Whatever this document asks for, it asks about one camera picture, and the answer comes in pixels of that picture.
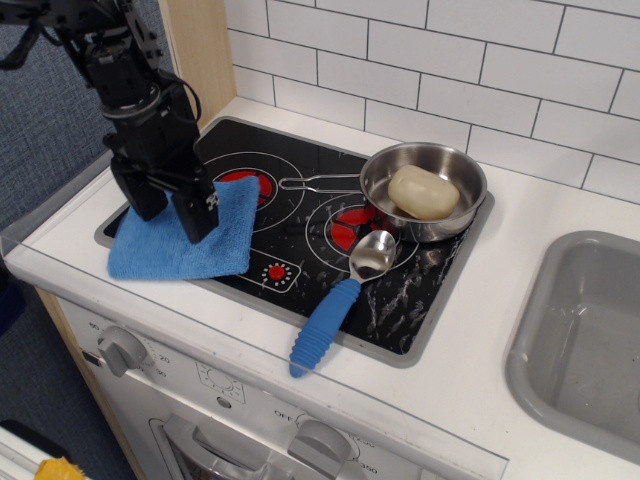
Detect blue towel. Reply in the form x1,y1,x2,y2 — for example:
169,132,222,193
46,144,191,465
107,176,260,280

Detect wooden side post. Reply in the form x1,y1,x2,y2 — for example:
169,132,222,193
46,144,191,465
159,0,236,129

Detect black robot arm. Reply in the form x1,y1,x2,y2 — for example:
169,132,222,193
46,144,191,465
1,1,219,244

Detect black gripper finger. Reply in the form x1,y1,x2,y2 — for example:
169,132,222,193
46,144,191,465
111,157,168,221
171,179,219,244

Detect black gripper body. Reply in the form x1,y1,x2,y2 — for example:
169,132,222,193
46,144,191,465
102,102,210,193

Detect left grey oven knob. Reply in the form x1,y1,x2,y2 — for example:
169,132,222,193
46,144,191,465
98,326,147,378

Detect steel pan with handle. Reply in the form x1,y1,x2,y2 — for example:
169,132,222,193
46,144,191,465
278,142,488,243

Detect pale soap bar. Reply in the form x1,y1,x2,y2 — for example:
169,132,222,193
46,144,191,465
387,165,460,221

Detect grey sink basin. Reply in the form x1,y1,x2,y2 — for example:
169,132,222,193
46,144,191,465
505,231,639,463

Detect right red stove knob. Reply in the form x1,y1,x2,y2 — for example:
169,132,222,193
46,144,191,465
266,264,287,282

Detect spoon with blue handle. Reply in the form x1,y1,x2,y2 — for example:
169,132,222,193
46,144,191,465
289,230,396,378

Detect right grey oven knob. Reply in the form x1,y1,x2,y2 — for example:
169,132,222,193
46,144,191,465
287,420,352,479

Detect yellow object at corner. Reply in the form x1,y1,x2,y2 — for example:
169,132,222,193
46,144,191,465
34,457,86,480

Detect grey oven knob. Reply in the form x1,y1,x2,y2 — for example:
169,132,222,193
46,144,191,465
98,326,147,378
287,420,352,479

